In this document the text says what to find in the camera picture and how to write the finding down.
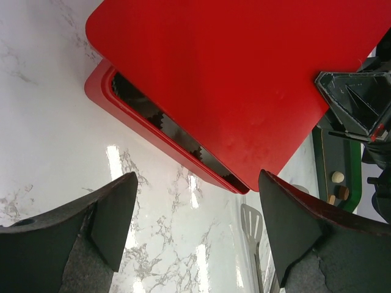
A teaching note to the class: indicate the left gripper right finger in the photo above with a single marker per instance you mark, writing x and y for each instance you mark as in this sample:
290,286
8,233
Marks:
318,247

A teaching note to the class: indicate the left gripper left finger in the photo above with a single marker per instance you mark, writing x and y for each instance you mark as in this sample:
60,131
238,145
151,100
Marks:
76,247

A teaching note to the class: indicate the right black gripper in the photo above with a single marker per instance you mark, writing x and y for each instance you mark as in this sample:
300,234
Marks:
360,104

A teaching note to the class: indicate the metal tongs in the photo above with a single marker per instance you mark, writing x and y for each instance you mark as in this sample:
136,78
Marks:
252,227

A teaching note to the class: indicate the red box lid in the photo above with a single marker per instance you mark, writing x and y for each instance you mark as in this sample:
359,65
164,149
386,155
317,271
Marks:
237,76

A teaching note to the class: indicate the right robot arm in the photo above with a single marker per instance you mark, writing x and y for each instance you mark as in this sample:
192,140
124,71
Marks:
380,200

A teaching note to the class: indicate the tan square chocolate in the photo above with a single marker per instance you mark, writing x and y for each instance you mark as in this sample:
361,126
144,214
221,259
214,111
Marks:
331,199

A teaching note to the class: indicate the brown square chocolate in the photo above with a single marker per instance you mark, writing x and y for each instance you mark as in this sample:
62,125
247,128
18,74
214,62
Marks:
342,193

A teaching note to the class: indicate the round cream swirl chocolate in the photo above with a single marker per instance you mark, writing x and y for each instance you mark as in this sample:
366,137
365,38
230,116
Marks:
337,177

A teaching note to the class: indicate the red chocolate box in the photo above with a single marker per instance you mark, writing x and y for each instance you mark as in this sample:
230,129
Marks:
98,88

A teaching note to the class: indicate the dark green tray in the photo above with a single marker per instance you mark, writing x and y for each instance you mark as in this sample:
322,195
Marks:
337,154

